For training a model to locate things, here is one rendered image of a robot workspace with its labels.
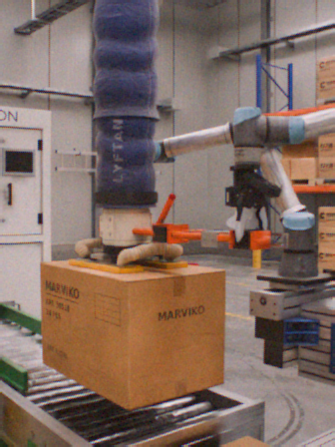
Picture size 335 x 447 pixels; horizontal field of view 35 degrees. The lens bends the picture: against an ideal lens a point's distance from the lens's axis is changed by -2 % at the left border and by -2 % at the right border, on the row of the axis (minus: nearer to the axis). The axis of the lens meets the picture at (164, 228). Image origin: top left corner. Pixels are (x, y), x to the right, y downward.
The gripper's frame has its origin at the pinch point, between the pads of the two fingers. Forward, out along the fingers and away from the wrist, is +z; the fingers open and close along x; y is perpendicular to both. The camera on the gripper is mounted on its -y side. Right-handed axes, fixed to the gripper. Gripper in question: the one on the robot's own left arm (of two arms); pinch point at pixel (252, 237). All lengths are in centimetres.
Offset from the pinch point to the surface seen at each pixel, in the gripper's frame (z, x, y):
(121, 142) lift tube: -30, 7, 53
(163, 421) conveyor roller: 68, -4, 45
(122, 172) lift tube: -20, 7, 53
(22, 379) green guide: 61, 25, 98
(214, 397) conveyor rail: 64, -29, 44
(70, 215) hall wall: 18, -439, 914
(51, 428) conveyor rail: 62, 36, 51
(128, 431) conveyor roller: 67, 10, 45
